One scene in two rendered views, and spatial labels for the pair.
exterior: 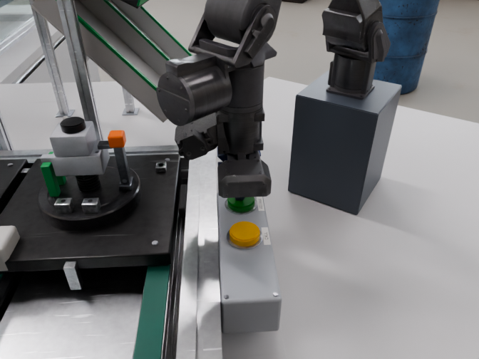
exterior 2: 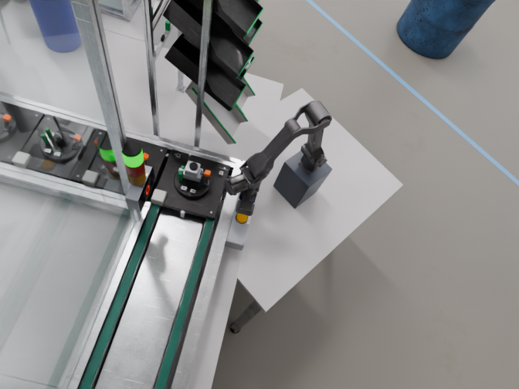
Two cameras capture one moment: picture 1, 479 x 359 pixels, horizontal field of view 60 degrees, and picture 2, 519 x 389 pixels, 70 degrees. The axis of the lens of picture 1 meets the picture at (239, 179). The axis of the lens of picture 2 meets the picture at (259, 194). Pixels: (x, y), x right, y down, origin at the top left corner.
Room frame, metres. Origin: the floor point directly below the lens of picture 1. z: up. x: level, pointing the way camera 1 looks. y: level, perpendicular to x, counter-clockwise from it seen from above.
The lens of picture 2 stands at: (-0.19, 0.02, 2.23)
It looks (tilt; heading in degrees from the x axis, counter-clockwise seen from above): 61 degrees down; 355
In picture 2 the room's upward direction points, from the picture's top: 23 degrees clockwise
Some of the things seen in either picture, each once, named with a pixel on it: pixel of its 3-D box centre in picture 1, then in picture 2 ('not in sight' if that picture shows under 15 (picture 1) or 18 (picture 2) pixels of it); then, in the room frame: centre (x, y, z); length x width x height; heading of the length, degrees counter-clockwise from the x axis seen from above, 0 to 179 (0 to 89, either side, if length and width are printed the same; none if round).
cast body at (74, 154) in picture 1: (70, 145); (190, 170); (0.48, 0.22, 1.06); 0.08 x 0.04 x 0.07; 94
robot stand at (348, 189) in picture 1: (341, 140); (301, 177); (0.67, -0.19, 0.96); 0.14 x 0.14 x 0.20; 58
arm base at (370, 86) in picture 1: (351, 72); (310, 160); (0.67, -0.19, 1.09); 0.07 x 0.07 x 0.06; 58
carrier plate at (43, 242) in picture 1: (94, 203); (192, 184); (0.48, 0.21, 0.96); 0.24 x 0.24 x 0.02; 4
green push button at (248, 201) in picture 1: (241, 204); not in sight; (0.48, 0.00, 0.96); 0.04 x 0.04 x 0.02
